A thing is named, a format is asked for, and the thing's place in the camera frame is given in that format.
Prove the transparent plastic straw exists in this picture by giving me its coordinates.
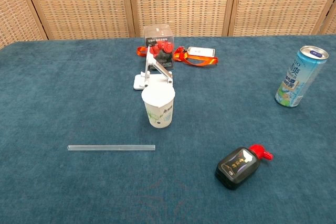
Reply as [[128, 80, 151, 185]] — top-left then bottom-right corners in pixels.
[[67, 144, 156, 152]]

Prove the white paper cup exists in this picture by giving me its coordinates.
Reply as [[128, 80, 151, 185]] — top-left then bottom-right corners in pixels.
[[141, 81, 176, 130]]

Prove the white folding phone stand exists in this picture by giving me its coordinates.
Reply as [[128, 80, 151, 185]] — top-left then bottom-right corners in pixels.
[[133, 46, 174, 91]]

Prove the white ID badge card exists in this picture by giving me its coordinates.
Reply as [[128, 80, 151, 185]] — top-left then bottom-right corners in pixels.
[[187, 46, 216, 58]]

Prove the clear box with red toy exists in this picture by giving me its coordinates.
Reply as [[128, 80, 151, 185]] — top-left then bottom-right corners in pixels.
[[143, 25, 175, 72]]

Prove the blue felt table cloth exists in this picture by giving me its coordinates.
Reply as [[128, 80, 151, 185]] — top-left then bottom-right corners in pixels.
[[0, 34, 336, 224]]

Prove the black ink bottle red cap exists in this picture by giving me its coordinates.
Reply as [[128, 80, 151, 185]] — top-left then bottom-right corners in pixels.
[[215, 144, 274, 190]]

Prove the light blue drink can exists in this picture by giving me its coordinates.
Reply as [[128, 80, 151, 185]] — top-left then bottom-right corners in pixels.
[[274, 45, 329, 108]]

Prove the woven bamboo folding screen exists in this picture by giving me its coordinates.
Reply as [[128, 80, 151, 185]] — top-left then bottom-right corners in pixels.
[[0, 0, 336, 50]]

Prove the orange lanyard strap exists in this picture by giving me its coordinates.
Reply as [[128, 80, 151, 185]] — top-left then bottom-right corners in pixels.
[[136, 46, 219, 68]]

